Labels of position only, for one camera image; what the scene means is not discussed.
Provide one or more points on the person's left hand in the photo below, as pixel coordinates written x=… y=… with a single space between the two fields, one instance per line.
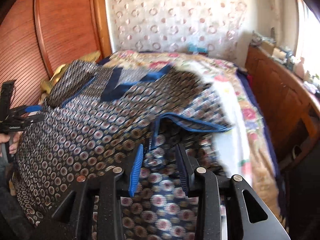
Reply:
x=13 y=140

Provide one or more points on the cardboard box on cabinet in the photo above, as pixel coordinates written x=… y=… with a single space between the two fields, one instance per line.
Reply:
x=268 y=47

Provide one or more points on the wooden slatted wardrobe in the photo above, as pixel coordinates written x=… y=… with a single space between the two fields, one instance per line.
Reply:
x=37 y=36

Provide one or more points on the wooden sideboard cabinet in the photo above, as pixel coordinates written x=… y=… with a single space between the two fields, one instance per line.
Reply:
x=290 y=110

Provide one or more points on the floral rose blanket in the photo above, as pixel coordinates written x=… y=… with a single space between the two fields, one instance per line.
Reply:
x=261 y=152

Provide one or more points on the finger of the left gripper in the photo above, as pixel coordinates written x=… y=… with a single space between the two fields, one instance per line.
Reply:
x=21 y=110
x=26 y=121

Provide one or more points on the sheer circle pattern curtain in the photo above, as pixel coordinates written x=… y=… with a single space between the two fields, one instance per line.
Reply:
x=171 y=25

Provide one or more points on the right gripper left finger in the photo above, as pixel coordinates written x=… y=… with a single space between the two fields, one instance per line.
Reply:
x=93 y=200

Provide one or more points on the blue box at bedhead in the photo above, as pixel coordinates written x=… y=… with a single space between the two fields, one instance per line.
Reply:
x=193 y=49

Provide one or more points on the white flower print sheet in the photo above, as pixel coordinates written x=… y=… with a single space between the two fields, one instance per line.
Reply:
x=232 y=146

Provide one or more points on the mustard patterned folded cloth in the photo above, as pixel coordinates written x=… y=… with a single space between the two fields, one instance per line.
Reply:
x=48 y=85

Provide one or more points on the stack of papers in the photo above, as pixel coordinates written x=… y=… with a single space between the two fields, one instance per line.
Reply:
x=258 y=39

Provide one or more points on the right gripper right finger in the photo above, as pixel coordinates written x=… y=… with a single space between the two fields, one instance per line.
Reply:
x=228 y=208

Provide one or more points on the navy patterned garment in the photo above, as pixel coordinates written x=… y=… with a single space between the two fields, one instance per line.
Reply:
x=93 y=119

